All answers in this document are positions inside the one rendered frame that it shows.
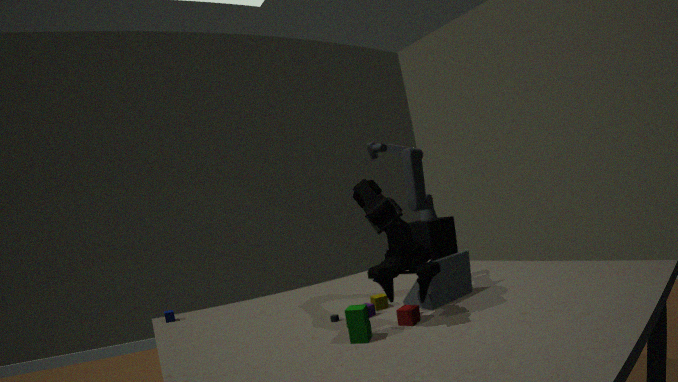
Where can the purple block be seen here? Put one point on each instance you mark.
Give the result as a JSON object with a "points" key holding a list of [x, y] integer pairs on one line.
{"points": [[371, 310]]}

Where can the red block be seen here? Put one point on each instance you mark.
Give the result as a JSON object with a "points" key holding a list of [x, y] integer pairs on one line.
{"points": [[408, 315]]}

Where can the green block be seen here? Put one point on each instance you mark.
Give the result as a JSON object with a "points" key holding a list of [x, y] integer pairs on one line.
{"points": [[360, 335], [357, 315]]}

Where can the yellow block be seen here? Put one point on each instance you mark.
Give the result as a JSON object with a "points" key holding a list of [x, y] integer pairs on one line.
{"points": [[380, 301]]}

